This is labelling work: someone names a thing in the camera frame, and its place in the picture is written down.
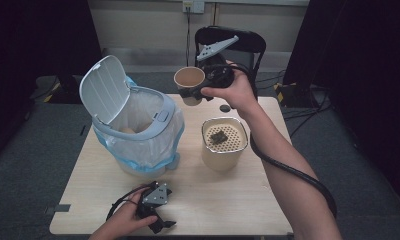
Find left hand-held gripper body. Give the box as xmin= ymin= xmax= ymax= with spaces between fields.
xmin=136 ymin=181 xmax=169 ymax=221

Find black wall power cable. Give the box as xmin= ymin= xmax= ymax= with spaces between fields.
xmin=185 ymin=9 xmax=193 ymax=68

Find black curtain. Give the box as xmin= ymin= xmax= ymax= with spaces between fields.
xmin=282 ymin=0 xmax=400 ymax=214
xmin=0 ymin=0 xmax=104 ymax=168

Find person's left hand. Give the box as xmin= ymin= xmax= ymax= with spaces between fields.
xmin=104 ymin=186 xmax=160 ymax=239

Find white grey lidded trash can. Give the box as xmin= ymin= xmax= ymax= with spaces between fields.
xmin=78 ymin=54 xmax=186 ymax=179

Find beige strainer container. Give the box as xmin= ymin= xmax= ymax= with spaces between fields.
xmin=201 ymin=116 xmax=250 ymax=173

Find white wall outlet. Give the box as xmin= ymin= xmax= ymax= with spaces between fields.
xmin=182 ymin=0 xmax=206 ymax=15

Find person's right hand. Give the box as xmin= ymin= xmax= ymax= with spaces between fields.
xmin=200 ymin=59 xmax=262 ymax=120

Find grey tape strip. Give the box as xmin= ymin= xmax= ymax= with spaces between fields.
xmin=44 ymin=203 xmax=72 ymax=216

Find black folding chair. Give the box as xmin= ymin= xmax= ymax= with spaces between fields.
xmin=193 ymin=25 xmax=267 ymax=101

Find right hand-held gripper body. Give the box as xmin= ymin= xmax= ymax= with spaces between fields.
xmin=196 ymin=34 xmax=240 ymax=91

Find black floor cables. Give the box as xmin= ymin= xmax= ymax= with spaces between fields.
xmin=256 ymin=68 xmax=334 ymax=138

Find brown paper cup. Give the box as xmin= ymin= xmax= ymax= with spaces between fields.
xmin=173 ymin=66 xmax=207 ymax=107

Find black yellow-striped stand base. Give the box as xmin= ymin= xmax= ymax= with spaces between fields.
xmin=29 ymin=74 xmax=89 ymax=105
xmin=272 ymin=81 xmax=322 ymax=108

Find dark wet tea leaves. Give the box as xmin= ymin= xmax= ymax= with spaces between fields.
xmin=210 ymin=130 xmax=229 ymax=145

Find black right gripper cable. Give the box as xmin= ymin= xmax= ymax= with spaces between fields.
xmin=227 ymin=62 xmax=338 ymax=220

